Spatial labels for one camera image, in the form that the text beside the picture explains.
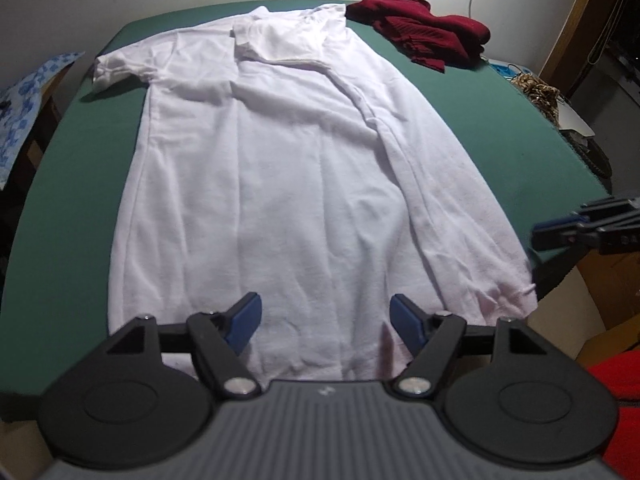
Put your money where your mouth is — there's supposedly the white shirt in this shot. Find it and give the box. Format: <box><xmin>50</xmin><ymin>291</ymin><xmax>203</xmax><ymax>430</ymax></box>
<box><xmin>92</xmin><ymin>4</ymin><xmax>538</xmax><ymax>381</ymax></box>

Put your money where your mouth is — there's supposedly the wooden door frame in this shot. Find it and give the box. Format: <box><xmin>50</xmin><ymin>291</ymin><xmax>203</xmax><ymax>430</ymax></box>
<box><xmin>537</xmin><ymin>0</ymin><xmax>631</xmax><ymax>101</ymax></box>

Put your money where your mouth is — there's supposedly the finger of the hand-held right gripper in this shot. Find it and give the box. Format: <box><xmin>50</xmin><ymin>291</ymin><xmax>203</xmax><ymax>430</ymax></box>
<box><xmin>531</xmin><ymin>225</ymin><xmax>640</xmax><ymax>256</ymax></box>
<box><xmin>532</xmin><ymin>197</ymin><xmax>640</xmax><ymax>236</ymax></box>

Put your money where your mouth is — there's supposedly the green table cover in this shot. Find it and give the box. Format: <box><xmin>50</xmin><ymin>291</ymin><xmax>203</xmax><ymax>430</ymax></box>
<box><xmin>0</xmin><ymin>0</ymin><xmax>613</xmax><ymax>411</ymax></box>

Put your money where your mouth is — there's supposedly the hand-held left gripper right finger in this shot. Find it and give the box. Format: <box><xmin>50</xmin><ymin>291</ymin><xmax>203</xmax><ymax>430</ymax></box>
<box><xmin>390</xmin><ymin>294</ymin><xmax>547</xmax><ymax>400</ymax></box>

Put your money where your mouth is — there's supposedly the brown wooden furniture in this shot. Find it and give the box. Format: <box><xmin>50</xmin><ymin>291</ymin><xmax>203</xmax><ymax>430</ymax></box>
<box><xmin>20</xmin><ymin>67</ymin><xmax>68</xmax><ymax>186</ymax></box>

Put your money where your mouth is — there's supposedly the dark red sweater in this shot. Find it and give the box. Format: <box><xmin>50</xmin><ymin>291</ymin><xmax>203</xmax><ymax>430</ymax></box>
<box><xmin>346</xmin><ymin>0</ymin><xmax>492</xmax><ymax>72</ymax></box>

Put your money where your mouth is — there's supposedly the person's red garment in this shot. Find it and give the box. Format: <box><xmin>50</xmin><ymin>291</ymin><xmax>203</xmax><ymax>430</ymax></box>
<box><xmin>587</xmin><ymin>350</ymin><xmax>640</xmax><ymax>480</ymax></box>

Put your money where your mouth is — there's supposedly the blue white power strip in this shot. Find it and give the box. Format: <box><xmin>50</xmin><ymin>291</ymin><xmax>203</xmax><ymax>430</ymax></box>
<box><xmin>487</xmin><ymin>59</ymin><xmax>523</xmax><ymax>81</ymax></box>

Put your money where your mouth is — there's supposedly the tiger print cloth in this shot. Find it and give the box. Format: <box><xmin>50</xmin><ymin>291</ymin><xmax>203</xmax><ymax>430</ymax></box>
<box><xmin>515</xmin><ymin>72</ymin><xmax>565</xmax><ymax>128</ymax></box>

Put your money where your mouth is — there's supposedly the white side table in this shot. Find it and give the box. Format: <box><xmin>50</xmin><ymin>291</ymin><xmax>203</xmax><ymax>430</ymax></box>
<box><xmin>556</xmin><ymin>102</ymin><xmax>597</xmax><ymax>137</ymax></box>

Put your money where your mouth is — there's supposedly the dark round basket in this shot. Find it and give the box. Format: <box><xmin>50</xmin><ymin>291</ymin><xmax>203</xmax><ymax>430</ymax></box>
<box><xmin>567</xmin><ymin>130</ymin><xmax>612</xmax><ymax>178</ymax></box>

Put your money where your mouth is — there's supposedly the blue checked towel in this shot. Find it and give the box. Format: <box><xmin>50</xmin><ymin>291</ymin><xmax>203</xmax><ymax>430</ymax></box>
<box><xmin>0</xmin><ymin>51</ymin><xmax>86</xmax><ymax>191</ymax></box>

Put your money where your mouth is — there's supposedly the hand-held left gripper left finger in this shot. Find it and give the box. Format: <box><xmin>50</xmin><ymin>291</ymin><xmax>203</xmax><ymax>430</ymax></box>
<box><xmin>107</xmin><ymin>291</ymin><xmax>262</xmax><ymax>401</ymax></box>

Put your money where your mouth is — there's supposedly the brown cardboard box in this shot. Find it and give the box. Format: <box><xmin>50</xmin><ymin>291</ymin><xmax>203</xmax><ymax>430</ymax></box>
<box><xmin>537</xmin><ymin>247</ymin><xmax>640</xmax><ymax>361</ymax></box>

